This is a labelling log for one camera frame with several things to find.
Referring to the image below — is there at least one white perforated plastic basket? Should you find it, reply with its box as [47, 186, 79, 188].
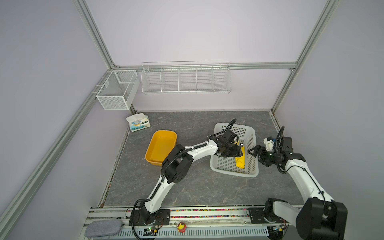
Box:
[209, 122, 260, 178]

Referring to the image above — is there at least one yellow paper napkin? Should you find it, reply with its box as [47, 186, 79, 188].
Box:
[235, 146, 245, 169]

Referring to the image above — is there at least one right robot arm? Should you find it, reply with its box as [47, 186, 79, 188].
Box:
[247, 136, 348, 240]

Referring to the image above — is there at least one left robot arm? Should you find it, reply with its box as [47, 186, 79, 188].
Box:
[131, 129, 243, 224]

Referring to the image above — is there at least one orange plastic tray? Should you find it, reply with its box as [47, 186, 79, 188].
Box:
[145, 130, 177, 166]

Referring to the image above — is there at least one tissue pack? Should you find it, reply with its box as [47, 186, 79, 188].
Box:
[126, 113, 151, 132]

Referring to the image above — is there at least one red emergency stop button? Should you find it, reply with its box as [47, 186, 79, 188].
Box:
[177, 222, 187, 233]

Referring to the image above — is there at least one grey cloth pad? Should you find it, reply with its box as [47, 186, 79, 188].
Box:
[85, 219, 123, 238]

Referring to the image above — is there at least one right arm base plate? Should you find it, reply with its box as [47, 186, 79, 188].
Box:
[246, 207, 289, 224]

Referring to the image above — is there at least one white wire shelf basket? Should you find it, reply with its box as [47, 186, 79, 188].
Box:
[141, 61, 232, 94]

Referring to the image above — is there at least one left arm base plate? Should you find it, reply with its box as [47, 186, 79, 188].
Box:
[129, 209, 171, 226]

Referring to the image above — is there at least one white mesh wall box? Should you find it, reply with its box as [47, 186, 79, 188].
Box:
[96, 70, 140, 111]

